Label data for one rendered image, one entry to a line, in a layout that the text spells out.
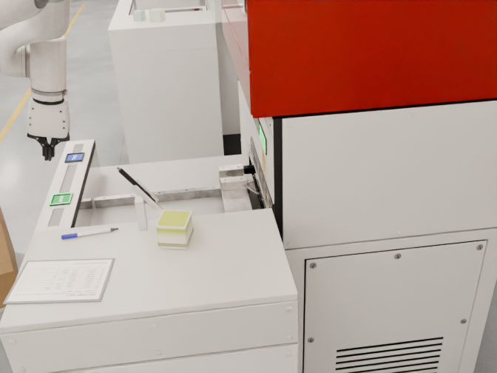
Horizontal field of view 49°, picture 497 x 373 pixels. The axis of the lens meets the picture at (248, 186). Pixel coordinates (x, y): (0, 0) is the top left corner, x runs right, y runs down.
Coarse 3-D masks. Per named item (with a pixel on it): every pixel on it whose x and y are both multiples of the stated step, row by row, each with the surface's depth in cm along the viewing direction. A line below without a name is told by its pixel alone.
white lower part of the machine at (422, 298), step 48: (384, 240) 157; (432, 240) 159; (480, 240) 164; (336, 288) 163; (384, 288) 166; (432, 288) 168; (480, 288) 171; (336, 336) 173; (384, 336) 176; (432, 336) 179; (480, 336) 182
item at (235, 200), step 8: (224, 192) 170; (232, 192) 170; (240, 192) 170; (224, 200) 167; (232, 200) 166; (240, 200) 166; (248, 200) 166; (224, 208) 163; (232, 208) 162; (240, 208) 162; (248, 208) 162
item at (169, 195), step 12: (156, 192) 178; (168, 192) 177; (180, 192) 178; (192, 192) 178; (204, 192) 179; (216, 192) 179; (96, 204) 176; (108, 204) 176; (120, 204) 177; (132, 204) 178
